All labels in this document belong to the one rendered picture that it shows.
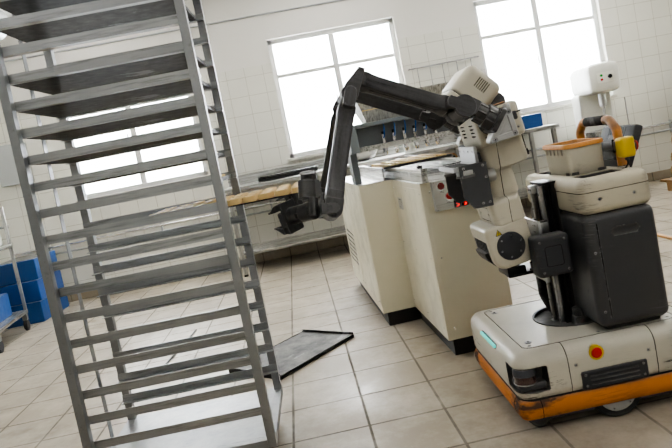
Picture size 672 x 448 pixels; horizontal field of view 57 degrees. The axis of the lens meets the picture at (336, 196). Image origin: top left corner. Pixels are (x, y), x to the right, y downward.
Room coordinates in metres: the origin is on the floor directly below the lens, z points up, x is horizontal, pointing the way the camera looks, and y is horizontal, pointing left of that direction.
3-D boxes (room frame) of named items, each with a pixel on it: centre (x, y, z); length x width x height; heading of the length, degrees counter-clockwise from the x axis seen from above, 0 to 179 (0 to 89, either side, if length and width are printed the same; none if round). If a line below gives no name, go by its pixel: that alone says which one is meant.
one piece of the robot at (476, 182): (2.33, -0.50, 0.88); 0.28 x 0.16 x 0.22; 2
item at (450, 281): (3.22, -0.52, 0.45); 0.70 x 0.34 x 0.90; 5
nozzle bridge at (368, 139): (3.73, -0.48, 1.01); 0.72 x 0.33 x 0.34; 95
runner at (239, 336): (2.10, 0.68, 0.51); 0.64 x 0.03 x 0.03; 92
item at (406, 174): (3.83, -0.32, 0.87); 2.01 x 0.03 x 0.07; 5
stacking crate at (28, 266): (6.12, 3.12, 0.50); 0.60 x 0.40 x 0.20; 6
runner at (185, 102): (2.10, 0.68, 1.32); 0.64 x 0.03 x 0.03; 92
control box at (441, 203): (2.86, -0.56, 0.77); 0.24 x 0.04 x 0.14; 95
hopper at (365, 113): (3.73, -0.48, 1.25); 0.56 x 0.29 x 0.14; 95
